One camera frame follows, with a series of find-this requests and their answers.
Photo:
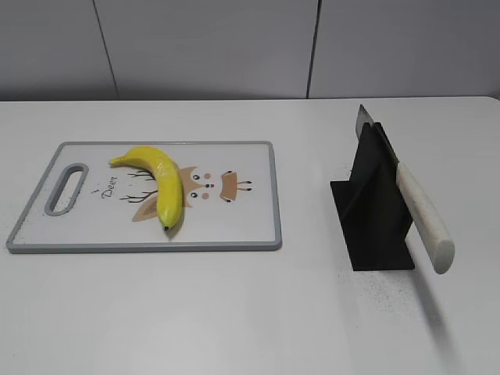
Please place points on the white grey-rimmed cutting board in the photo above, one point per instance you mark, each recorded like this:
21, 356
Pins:
83, 205

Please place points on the yellow plastic banana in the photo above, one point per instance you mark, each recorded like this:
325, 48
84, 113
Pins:
170, 191

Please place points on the black knife stand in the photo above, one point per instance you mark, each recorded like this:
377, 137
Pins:
373, 215

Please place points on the white-handled kitchen knife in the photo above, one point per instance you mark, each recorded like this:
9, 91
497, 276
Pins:
432, 230

